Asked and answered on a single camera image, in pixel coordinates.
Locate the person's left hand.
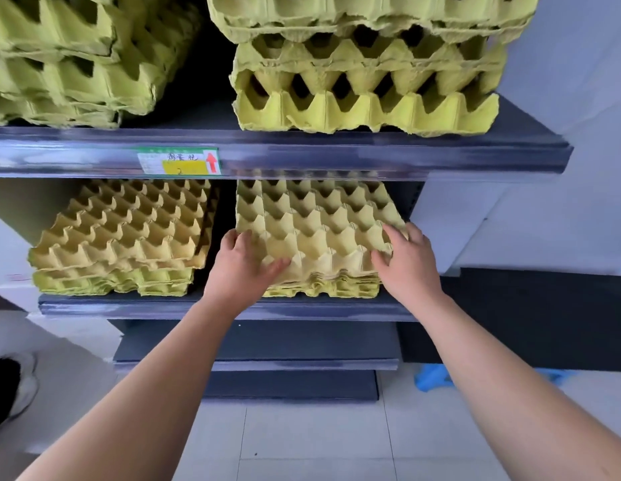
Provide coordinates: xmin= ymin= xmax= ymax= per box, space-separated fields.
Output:
xmin=203 ymin=228 xmax=291 ymax=319

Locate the person's left forearm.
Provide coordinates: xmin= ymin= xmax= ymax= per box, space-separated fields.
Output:
xmin=15 ymin=298 xmax=241 ymax=481

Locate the stack of green egg trays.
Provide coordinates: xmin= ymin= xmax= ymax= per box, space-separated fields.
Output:
xmin=0 ymin=0 xmax=203 ymax=130
xmin=205 ymin=0 xmax=541 ymax=137

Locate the dark grey shelf base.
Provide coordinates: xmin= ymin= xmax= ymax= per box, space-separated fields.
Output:
xmin=202 ymin=370 xmax=380 ymax=403

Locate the person's right hand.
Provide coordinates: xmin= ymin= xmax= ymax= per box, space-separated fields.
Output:
xmin=370 ymin=222 xmax=444 ymax=309

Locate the dark grey metal shelf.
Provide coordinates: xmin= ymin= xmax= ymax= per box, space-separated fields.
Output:
xmin=113 ymin=319 xmax=402 ymax=372
xmin=0 ymin=95 xmax=575 ymax=182
xmin=38 ymin=287 xmax=417 ymax=322

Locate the black and white shoe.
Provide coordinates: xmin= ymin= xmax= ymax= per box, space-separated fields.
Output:
xmin=0 ymin=352 xmax=40 ymax=432

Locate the green and yellow price label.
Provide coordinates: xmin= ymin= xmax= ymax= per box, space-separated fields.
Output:
xmin=137 ymin=147 xmax=223 ymax=177

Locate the person's right forearm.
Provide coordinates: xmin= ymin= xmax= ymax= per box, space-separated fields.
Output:
xmin=415 ymin=291 xmax=621 ymax=481

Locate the stack of yellow egg trays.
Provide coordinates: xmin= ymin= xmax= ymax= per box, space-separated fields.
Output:
xmin=28 ymin=179 xmax=219 ymax=297
xmin=235 ymin=178 xmax=410 ymax=299

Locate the blue plastic bag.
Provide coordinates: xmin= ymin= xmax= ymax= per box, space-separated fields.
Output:
xmin=414 ymin=364 xmax=575 ymax=394

